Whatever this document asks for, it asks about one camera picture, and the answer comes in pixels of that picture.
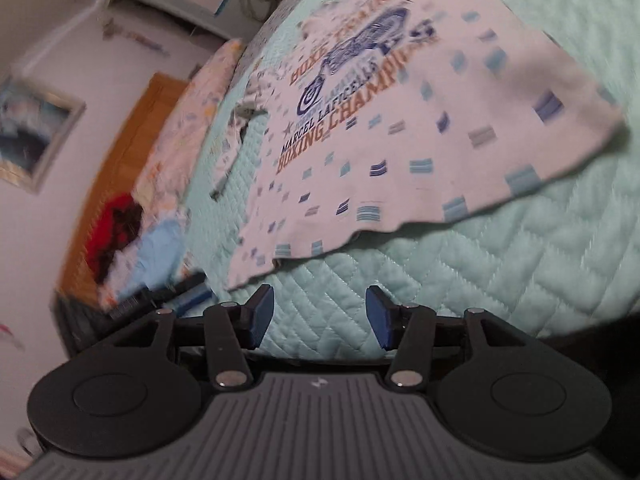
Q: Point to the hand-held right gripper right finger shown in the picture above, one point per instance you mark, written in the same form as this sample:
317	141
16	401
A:
377	317

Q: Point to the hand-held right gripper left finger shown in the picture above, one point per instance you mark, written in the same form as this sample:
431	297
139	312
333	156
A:
262	310

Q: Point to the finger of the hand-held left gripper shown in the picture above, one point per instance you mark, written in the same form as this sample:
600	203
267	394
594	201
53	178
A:
190	297

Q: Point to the white printed t-shirt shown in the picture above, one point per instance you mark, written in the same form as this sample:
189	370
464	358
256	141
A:
400	135

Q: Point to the light blue cloth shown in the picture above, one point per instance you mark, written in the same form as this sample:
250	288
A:
160	245

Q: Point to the red cloth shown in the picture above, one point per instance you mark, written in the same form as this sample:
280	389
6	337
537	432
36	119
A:
112	220

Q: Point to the mint quilted bee blanket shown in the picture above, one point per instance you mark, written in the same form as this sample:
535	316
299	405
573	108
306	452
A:
500	270

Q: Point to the wooden headboard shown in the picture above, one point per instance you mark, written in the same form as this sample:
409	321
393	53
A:
135	125

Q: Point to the floral pink pillow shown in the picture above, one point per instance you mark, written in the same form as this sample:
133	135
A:
195	110

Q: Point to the grey sliding-door wardrobe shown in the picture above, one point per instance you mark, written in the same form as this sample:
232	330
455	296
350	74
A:
200	0

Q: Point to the framed wall picture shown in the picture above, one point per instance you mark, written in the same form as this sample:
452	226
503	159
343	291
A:
30	125

